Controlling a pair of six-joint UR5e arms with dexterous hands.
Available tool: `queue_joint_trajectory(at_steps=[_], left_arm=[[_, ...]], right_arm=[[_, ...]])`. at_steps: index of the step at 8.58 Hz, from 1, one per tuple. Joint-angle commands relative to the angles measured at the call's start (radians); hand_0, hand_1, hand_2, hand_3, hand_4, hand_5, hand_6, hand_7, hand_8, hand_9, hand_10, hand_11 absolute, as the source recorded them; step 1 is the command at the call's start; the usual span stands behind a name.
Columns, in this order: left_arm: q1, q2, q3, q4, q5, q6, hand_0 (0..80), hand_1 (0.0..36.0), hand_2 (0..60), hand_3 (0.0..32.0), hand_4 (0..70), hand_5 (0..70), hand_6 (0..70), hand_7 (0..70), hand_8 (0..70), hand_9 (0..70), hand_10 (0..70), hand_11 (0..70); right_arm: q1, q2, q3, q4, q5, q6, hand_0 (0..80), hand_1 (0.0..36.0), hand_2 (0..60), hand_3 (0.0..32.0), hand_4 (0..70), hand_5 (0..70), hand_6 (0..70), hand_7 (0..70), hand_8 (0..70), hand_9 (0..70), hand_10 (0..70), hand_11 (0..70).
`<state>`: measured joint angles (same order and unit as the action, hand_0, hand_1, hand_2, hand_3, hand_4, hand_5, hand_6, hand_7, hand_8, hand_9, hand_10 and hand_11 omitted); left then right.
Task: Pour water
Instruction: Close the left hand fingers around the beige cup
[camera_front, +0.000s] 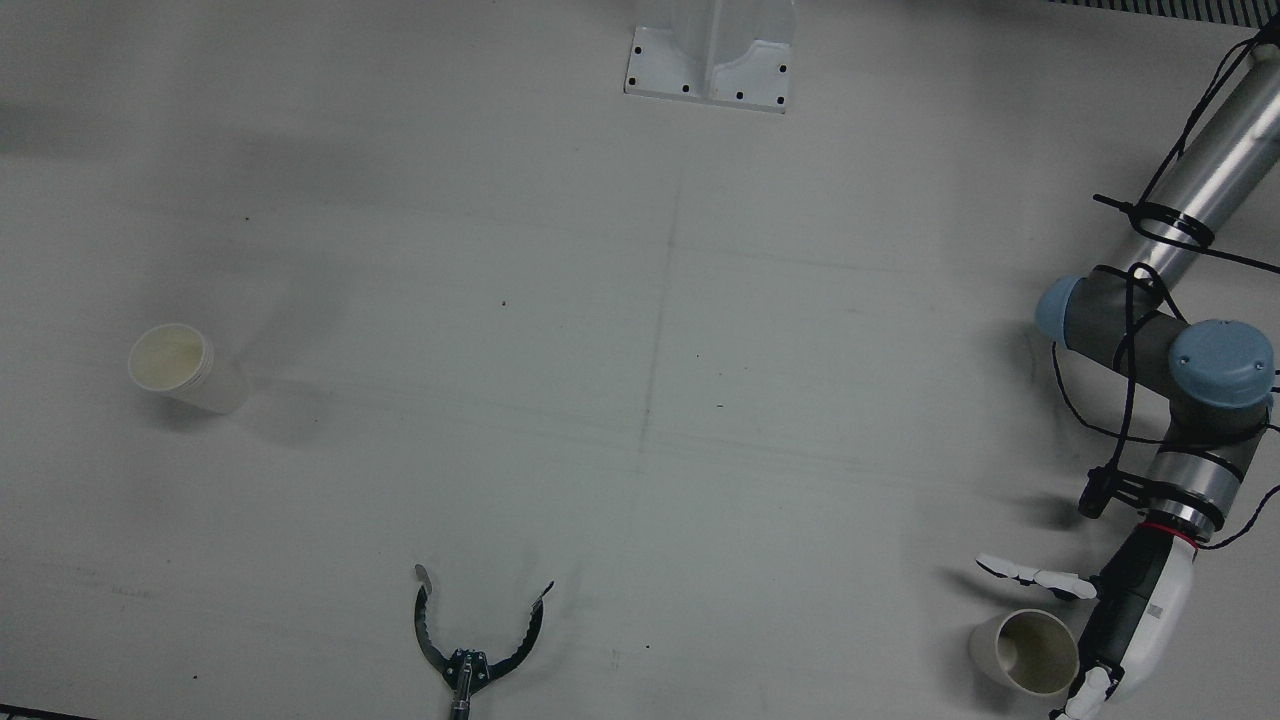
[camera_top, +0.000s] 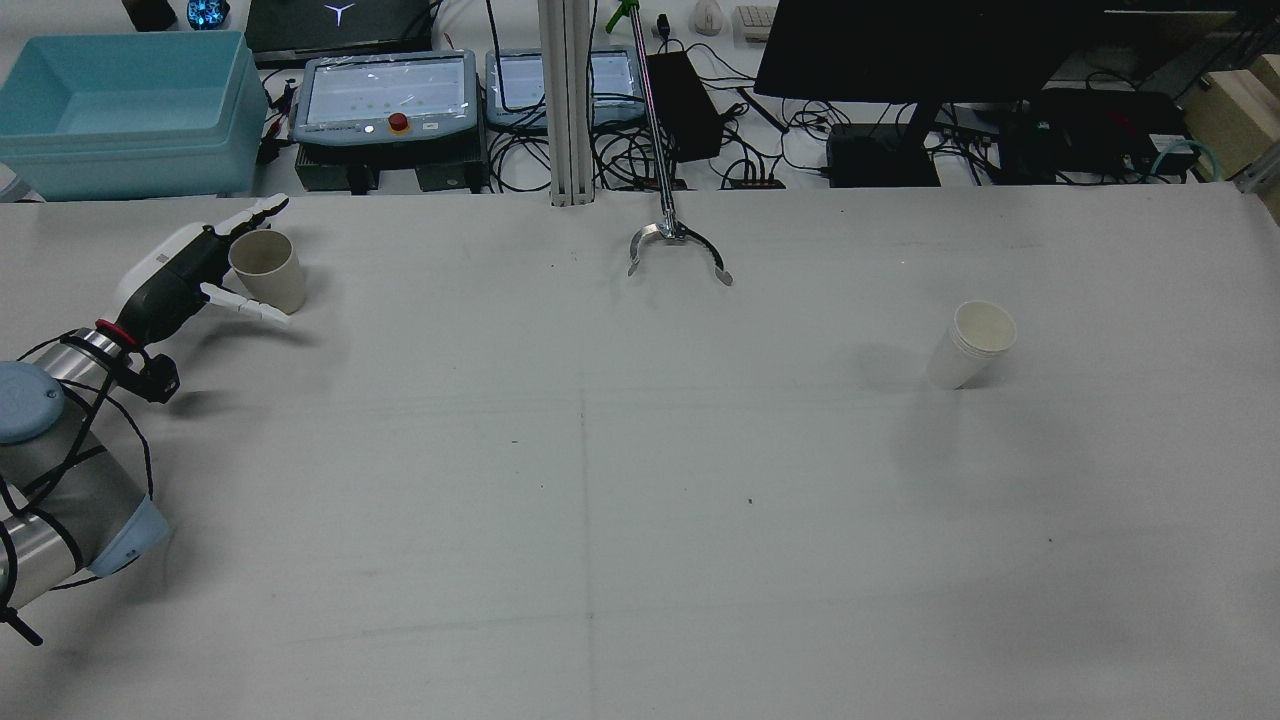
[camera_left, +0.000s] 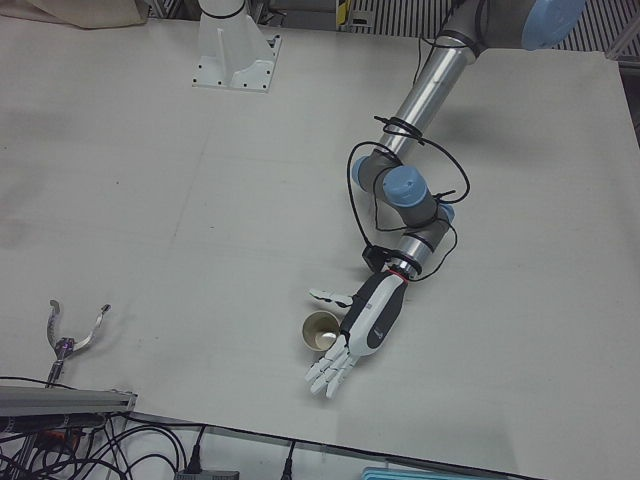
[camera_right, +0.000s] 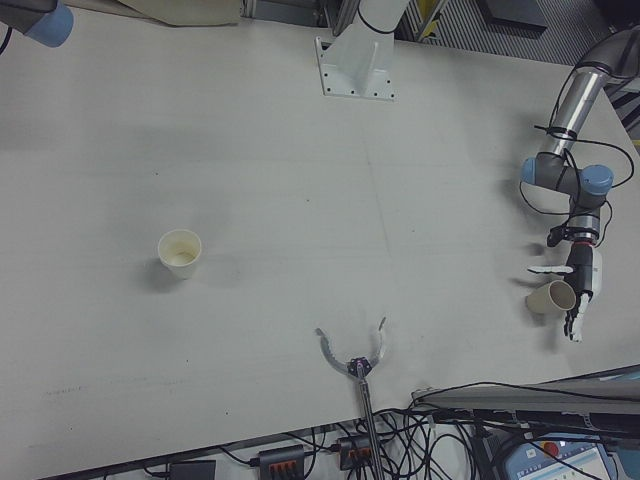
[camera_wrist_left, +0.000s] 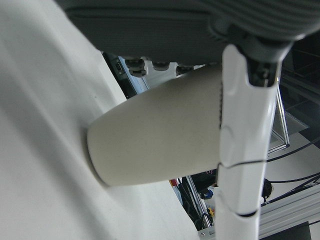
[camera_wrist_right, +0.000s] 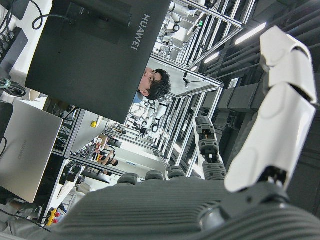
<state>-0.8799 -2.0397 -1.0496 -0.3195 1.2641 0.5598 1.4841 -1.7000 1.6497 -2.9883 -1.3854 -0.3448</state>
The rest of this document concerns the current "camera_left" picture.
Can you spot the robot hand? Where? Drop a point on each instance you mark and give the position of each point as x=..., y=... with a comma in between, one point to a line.
x=377, y=315

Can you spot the cream paper cup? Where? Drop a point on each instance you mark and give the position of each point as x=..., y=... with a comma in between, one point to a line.
x=312, y=325

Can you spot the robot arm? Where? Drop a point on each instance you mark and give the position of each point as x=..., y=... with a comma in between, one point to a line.
x=430, y=85

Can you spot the light blue plastic tray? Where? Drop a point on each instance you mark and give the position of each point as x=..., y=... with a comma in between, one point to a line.
x=430, y=474

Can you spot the black power adapter box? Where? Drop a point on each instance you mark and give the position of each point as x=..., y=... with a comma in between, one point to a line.
x=207, y=474

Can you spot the silver claw grabber tool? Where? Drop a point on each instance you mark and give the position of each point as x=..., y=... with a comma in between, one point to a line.
x=65, y=345

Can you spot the aluminium extrusion beam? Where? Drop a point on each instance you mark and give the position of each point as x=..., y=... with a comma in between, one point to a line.
x=60, y=400

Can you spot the brown cardboard sheet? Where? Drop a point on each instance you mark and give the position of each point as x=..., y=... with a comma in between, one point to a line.
x=75, y=10

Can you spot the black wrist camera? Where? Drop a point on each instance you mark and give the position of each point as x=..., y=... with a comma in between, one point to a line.
x=375, y=256

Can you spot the white pedestal mount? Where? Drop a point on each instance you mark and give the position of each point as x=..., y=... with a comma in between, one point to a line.
x=235, y=55

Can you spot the yellow black striped post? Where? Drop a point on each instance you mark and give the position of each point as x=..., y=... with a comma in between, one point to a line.
x=342, y=10

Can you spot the aluminium frame post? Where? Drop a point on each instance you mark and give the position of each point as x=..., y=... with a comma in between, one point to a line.
x=622, y=42

